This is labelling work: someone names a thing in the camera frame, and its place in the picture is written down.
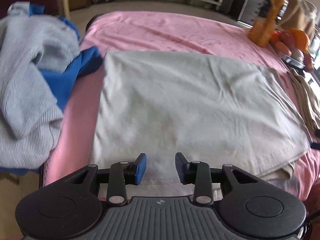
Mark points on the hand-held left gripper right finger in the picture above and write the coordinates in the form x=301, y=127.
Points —
x=180, y=167

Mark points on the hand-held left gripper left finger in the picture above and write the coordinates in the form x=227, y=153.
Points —
x=140, y=170

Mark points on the white sweatshirt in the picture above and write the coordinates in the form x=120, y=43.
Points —
x=187, y=105

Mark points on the blue garment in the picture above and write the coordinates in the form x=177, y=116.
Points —
x=67, y=80

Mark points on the pink printed blanket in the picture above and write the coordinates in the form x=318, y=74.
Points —
x=175, y=30

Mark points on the light blue knit sweater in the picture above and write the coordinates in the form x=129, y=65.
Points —
x=25, y=92

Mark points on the beige folded garment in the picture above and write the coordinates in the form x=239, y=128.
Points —
x=307, y=100

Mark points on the dark tray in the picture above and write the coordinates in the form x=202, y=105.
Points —
x=293, y=63

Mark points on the peach coloured fruit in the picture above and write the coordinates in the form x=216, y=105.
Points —
x=282, y=48

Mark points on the foam netted fruit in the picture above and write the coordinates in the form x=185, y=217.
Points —
x=297, y=54

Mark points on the black drawer cabinet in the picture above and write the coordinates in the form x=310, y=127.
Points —
x=252, y=7

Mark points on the beige cloth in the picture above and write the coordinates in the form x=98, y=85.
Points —
x=300, y=10

